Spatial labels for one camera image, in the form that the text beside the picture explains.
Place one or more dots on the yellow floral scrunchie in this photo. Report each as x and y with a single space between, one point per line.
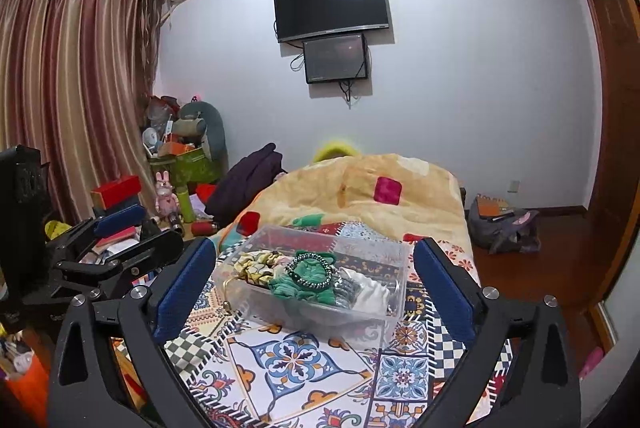
260 267

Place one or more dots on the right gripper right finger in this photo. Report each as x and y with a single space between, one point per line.
541 388

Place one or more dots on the gold ribbon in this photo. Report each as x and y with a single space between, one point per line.
226 303

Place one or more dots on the red box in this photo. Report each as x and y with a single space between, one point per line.
115 192

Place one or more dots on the grey green plush toy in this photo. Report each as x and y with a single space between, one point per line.
201 121

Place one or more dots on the yellow green fuzzy pillow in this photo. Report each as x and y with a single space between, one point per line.
334 150

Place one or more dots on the dark purple jacket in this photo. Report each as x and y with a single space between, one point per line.
236 190

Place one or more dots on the green gift box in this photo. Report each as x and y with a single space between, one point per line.
190 167

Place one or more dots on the wall power socket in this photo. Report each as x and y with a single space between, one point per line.
514 186

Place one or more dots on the grey backpack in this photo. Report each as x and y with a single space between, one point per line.
498 228

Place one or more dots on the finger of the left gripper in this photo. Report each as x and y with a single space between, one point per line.
109 225

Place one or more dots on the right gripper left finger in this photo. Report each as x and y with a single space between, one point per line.
86 389

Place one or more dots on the clear plastic storage box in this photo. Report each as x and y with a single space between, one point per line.
379 259

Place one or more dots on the pink slipper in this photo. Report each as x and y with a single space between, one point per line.
592 361

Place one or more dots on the green knitted glove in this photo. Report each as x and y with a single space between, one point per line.
310 276

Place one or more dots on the black wall television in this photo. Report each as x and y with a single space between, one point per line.
298 19

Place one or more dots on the beige patchwork quilt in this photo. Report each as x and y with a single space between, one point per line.
399 197

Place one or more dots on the white drawstring pouch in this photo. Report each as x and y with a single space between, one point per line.
362 293

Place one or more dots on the red cylinder can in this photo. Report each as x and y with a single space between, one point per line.
203 229

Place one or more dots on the patterned bed sheet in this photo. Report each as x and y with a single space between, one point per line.
244 373

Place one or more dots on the brown wooden door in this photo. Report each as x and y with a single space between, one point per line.
614 205

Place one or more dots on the small black wall monitor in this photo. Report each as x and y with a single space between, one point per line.
333 59

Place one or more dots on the pink rabbit toy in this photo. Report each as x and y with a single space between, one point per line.
166 202

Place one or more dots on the striped red curtain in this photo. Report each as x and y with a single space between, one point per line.
76 78

